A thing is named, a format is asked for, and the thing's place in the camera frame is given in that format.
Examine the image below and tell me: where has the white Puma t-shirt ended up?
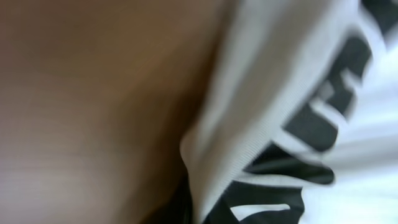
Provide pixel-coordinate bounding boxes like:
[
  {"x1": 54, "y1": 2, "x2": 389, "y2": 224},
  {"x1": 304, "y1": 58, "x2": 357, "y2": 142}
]
[{"x1": 181, "y1": 0, "x2": 397, "y2": 224}]

